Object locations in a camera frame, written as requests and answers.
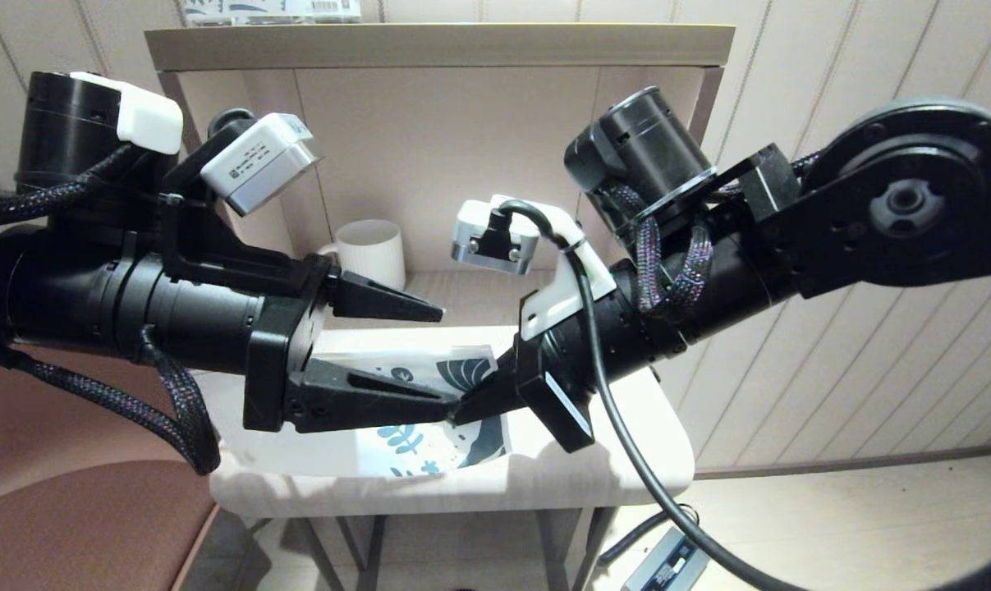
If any white blue-patterned plastic bag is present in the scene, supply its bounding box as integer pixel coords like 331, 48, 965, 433
310, 345, 513, 479

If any white ribbed mug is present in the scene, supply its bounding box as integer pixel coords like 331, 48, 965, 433
318, 218, 406, 293

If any light wood shelf table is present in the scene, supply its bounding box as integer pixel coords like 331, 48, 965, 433
144, 22, 736, 591

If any pinkish brown chair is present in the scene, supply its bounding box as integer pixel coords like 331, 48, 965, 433
0, 328, 222, 591

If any printed package with barcode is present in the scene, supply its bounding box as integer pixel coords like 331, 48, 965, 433
181, 0, 364, 26

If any thick black camera cable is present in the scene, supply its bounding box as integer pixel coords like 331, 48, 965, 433
495, 200, 991, 591

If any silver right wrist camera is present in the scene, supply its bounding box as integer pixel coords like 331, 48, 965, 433
451, 197, 542, 277

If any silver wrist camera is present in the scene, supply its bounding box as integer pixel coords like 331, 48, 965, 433
201, 112, 323, 217
451, 197, 542, 277

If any white right camera bracket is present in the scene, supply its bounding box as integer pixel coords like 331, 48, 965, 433
495, 194, 620, 342

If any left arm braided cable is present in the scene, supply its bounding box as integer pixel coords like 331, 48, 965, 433
0, 327, 222, 476

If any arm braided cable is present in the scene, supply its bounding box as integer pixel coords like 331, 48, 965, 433
610, 185, 718, 314
0, 327, 222, 476

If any black left camera bracket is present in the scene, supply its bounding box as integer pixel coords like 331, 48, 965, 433
158, 108, 333, 298

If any black power supply cable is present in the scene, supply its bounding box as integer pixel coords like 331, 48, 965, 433
597, 504, 701, 568

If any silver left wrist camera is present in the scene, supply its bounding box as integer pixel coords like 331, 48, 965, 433
201, 112, 323, 217

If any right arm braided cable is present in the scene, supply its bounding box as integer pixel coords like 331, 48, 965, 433
610, 185, 718, 314

